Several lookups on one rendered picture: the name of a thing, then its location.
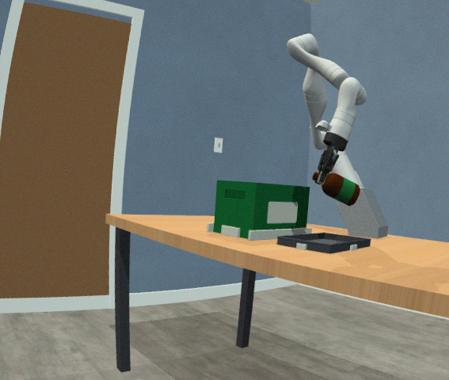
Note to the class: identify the green divided crate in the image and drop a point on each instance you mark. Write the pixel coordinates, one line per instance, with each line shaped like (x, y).
(260, 206)

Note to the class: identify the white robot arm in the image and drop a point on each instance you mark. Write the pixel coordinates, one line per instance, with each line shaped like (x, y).
(351, 93)

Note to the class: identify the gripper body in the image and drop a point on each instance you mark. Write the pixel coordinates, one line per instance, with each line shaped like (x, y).
(334, 142)

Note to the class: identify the brown bottle with green label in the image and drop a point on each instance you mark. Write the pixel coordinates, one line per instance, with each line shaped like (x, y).
(339, 188)

